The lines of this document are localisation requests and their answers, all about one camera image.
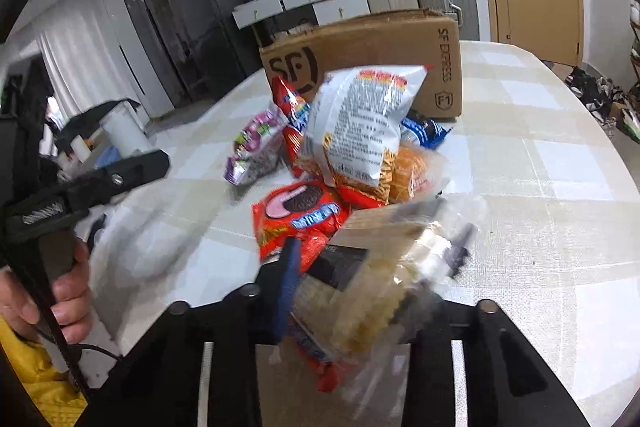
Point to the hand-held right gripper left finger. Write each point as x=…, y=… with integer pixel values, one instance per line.
x=289, y=279

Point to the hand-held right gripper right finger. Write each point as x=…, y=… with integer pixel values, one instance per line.
x=461, y=254

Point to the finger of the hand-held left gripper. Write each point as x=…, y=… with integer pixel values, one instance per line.
x=125, y=172

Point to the red cookie packet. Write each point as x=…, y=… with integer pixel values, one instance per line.
x=295, y=212

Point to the clear cracker packet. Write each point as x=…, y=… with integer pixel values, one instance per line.
x=370, y=267

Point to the orange bread packet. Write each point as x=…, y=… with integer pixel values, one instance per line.
x=415, y=169

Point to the purple candy bag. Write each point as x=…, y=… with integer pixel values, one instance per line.
x=255, y=147

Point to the white orange chips bag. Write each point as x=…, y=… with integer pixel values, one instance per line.
x=350, y=127

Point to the cardboard box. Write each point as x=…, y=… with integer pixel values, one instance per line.
x=380, y=42

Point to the person's left hand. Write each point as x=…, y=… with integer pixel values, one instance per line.
x=67, y=307

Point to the white cylindrical appliance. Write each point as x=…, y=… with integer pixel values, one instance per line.
x=122, y=129

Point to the black cloth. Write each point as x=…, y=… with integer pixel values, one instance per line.
x=95, y=114

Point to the checked tablecloth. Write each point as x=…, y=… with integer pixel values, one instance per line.
x=525, y=207

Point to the white curtain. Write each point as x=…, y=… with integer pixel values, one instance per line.
x=70, y=57

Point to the blue cookie packet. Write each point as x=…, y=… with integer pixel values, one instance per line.
x=425, y=129

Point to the yellow garment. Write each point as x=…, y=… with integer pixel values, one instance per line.
x=25, y=372

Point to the dark glossy wardrobe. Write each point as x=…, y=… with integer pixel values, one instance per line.
x=142, y=2

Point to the row of sneakers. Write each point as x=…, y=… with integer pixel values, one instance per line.
x=595, y=97

